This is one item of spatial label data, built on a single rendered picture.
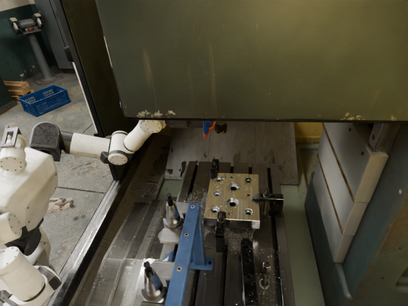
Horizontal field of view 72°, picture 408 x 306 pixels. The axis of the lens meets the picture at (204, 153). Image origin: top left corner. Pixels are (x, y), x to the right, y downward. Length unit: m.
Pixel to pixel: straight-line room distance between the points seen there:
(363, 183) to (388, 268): 0.28
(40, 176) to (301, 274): 1.19
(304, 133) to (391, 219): 1.47
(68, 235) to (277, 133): 1.90
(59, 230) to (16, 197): 1.77
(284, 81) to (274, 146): 1.43
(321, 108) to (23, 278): 0.81
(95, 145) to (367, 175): 0.97
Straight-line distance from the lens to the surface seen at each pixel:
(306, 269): 1.54
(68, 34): 1.40
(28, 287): 0.90
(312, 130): 2.29
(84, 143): 1.22
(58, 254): 2.63
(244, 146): 2.00
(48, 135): 1.22
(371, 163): 0.90
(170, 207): 0.84
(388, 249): 1.00
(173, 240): 0.85
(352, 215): 1.04
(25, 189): 1.07
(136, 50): 0.63
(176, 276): 0.78
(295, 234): 1.65
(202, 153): 1.99
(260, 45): 0.59
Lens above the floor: 1.89
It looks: 36 degrees down
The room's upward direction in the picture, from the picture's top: 4 degrees counter-clockwise
